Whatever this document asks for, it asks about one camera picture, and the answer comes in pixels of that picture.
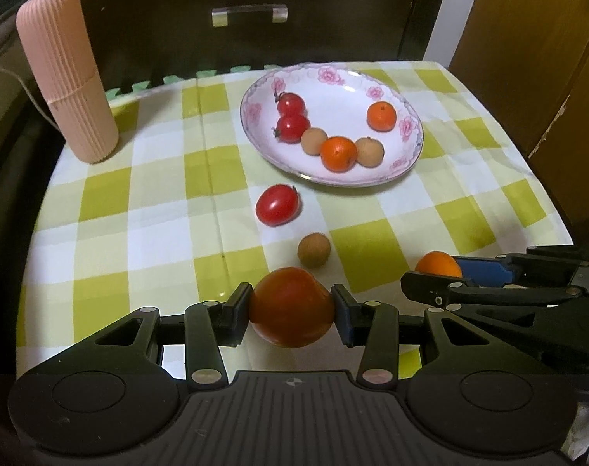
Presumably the yellowish longan fruit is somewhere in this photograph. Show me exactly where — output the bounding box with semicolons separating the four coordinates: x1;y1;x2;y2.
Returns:
300;127;327;156

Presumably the cherry tomato with stem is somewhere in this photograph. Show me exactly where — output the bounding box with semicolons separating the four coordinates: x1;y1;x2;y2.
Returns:
274;114;311;143

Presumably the brown longan fruit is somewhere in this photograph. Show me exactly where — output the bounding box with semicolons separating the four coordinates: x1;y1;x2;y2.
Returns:
298;233;331;268

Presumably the green white checkered tablecloth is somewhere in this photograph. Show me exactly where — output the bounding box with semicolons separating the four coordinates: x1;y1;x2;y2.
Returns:
17;62;570;372

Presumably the white charging cable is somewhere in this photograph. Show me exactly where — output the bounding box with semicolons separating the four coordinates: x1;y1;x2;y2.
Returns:
0;64;63;133

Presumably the brown wooden wardrobe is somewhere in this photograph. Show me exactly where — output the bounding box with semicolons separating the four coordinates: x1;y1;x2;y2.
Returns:
450;0;589;240

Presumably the pink ribbed cylinder case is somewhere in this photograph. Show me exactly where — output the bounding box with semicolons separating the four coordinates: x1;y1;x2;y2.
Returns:
16;0;119;163

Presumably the green foam mat edge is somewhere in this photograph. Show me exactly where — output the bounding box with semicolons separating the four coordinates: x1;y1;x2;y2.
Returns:
103;62;286;103

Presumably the small yellowish longan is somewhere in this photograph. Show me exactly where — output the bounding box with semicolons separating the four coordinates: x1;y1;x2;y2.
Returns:
355;137;385;169

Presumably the silver drawer handle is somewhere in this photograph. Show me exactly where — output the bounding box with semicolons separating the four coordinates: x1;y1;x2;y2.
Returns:
210;3;289;28

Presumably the white floral rimmed plate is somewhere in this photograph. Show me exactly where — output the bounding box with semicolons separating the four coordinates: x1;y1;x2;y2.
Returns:
240;63;424;187

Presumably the small orange mandarin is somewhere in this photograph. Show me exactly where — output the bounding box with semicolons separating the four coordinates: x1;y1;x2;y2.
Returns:
366;101;398;132
320;136;358;172

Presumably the oval cherry tomato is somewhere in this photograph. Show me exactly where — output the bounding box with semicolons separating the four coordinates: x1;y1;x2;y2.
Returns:
256;184;301;226

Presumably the large orange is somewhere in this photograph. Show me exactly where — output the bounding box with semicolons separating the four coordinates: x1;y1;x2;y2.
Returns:
414;250;463;278

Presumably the large red tomato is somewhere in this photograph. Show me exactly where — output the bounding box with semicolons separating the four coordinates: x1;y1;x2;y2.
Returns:
249;267;336;348

